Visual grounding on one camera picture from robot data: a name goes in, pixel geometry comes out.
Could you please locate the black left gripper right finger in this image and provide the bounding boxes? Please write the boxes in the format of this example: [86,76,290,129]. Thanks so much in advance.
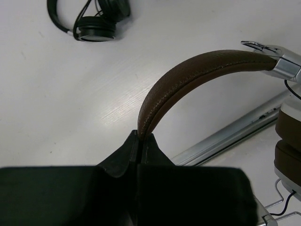
[137,135,258,226]

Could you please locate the brown silver over-ear headphones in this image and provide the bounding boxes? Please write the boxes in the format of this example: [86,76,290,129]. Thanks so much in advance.
[137,40,301,226]

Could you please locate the black on-ear headphones left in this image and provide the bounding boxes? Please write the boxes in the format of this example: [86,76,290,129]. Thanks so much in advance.
[47,0,131,42]

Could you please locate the aluminium front rail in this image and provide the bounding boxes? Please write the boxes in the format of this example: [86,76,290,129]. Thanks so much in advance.
[172,90,290,166]

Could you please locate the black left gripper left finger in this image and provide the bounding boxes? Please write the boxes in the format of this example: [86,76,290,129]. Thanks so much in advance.
[0,131,138,226]

